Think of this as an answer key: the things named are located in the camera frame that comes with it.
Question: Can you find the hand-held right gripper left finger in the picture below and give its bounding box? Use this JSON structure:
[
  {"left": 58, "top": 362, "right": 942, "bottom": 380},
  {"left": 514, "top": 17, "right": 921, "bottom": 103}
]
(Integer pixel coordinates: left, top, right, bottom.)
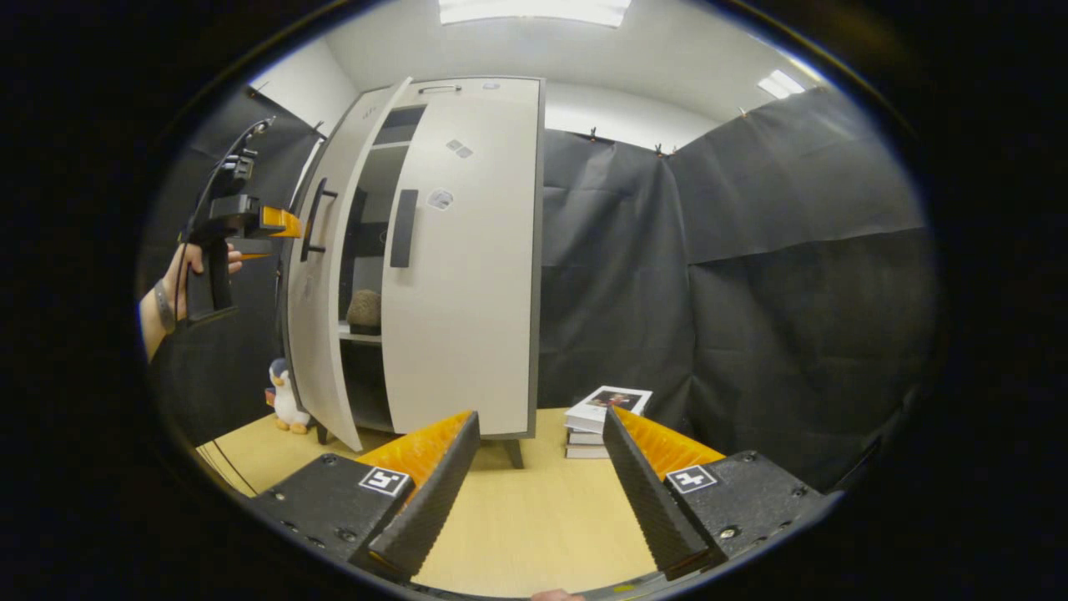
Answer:
[{"left": 249, "top": 410, "right": 481, "bottom": 584}]

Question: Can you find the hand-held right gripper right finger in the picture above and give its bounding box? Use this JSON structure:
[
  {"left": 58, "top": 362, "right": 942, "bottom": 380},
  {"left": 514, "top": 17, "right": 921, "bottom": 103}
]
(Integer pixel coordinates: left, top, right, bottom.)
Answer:
[{"left": 601, "top": 406, "right": 827, "bottom": 583}]

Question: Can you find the white shoe cabinet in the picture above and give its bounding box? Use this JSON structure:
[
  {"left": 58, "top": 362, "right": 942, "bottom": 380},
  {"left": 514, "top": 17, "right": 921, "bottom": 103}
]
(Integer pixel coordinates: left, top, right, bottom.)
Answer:
[{"left": 280, "top": 75, "right": 547, "bottom": 468}]

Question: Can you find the white shoe cabinet door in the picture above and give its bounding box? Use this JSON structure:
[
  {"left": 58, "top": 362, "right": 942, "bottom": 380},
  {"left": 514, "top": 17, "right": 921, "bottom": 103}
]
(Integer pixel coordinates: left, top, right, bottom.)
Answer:
[
  {"left": 280, "top": 78, "right": 414, "bottom": 452},
  {"left": 381, "top": 100, "right": 543, "bottom": 439}
]

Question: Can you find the brown fuzzy shoe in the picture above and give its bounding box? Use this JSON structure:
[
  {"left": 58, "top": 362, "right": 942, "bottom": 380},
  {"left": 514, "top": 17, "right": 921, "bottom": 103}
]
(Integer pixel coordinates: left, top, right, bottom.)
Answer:
[{"left": 346, "top": 289, "right": 382, "bottom": 336}]

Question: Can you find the white book with dark photo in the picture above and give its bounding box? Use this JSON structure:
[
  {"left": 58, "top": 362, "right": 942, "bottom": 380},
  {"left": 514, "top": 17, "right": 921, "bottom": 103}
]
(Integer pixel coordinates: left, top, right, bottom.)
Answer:
[{"left": 565, "top": 386, "right": 653, "bottom": 433}]

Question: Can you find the white plush penguin toy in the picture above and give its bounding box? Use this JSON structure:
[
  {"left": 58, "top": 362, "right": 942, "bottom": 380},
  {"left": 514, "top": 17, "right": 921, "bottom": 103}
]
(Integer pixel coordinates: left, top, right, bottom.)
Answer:
[{"left": 265, "top": 359, "right": 311, "bottom": 435}]

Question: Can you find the black backdrop cloth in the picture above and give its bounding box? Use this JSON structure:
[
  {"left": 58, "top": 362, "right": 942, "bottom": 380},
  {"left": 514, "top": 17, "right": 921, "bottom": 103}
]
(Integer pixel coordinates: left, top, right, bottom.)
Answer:
[{"left": 146, "top": 83, "right": 940, "bottom": 493}]

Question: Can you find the ceiling light panel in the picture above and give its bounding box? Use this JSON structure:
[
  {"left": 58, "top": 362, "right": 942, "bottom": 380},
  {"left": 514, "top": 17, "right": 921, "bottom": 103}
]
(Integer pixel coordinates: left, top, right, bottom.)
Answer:
[
  {"left": 438, "top": 0, "right": 631, "bottom": 28},
  {"left": 758, "top": 69, "right": 806, "bottom": 99}
]

